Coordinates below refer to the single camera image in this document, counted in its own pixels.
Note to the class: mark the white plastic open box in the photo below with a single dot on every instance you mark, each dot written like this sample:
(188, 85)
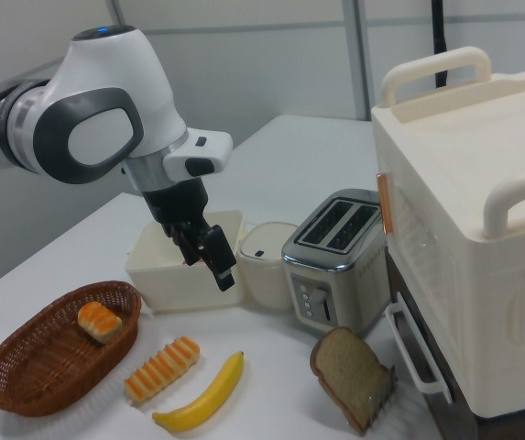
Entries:
(184, 289)

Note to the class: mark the small white lidded bin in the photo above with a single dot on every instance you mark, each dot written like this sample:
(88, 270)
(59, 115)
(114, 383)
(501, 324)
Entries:
(266, 284)

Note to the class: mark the orange glazed bread loaf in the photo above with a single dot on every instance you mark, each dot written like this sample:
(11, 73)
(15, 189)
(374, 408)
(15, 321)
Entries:
(99, 323)

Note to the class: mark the black pole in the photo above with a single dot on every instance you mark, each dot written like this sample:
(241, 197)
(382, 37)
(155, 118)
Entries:
(439, 41)

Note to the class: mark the yellow banana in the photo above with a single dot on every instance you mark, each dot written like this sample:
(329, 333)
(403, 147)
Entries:
(207, 399)

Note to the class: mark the brown bread slice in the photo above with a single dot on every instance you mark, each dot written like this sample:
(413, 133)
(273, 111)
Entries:
(349, 371)

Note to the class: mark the dark brown cabinet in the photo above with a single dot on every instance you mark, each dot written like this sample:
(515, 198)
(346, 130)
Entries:
(466, 427)

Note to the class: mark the cream plastic storage box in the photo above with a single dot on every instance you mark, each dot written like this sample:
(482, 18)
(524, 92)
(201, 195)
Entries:
(463, 206)

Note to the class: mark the orange striped bread roll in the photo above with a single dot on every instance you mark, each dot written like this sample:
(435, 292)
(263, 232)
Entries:
(161, 371)

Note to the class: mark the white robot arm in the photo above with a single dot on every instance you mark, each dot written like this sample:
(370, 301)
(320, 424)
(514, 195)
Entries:
(106, 69)

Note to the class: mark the copper latch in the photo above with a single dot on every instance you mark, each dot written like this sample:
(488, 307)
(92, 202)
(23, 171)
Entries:
(385, 206)

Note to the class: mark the brown wicker basket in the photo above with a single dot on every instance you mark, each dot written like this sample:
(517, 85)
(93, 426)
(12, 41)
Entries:
(37, 366)

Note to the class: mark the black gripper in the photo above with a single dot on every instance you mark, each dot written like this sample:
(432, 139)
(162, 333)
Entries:
(177, 206)

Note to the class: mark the silver two-slot toaster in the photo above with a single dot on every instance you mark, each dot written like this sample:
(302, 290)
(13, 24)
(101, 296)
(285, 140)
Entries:
(349, 293)

